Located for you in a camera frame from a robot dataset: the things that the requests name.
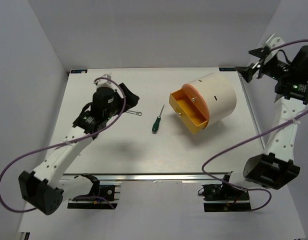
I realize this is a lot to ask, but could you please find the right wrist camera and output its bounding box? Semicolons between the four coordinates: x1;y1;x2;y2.
259;33;285;65

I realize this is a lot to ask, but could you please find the white cylindrical drawer cabinet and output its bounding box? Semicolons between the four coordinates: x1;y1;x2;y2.
181;72;238;128

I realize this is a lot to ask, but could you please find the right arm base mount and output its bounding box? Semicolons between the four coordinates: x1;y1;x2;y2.
197;178;252;213

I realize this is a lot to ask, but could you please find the blue label sticker left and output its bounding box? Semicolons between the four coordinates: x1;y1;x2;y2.
70;69;88;74

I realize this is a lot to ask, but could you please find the orange top drawer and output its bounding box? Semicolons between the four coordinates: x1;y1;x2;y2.
181;83;210;121

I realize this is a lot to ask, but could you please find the yellow drawer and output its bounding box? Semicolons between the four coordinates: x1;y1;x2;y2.
169;89;209;135

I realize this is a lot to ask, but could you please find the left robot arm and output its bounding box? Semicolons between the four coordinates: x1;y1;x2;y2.
18;83;140;216

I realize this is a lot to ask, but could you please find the blue label sticker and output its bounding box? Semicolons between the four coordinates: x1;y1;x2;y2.
70;69;88;74
218;67;236;72

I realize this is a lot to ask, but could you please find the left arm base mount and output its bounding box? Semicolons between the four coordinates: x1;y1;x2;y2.
67;174;121;210

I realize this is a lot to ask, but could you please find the aluminium table rail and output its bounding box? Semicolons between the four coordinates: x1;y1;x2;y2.
58;172;235;183

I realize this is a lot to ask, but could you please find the large green-handled screwdriver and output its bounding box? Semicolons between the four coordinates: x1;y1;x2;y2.
151;104;165;134

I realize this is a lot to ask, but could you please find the blue label sticker right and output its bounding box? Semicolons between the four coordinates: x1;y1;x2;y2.
218;67;236;72

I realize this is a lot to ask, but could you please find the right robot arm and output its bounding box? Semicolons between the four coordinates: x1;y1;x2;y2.
219;45;308;200

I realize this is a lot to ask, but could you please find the silver combination wrench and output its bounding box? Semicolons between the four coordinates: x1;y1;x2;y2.
126;110;142;117

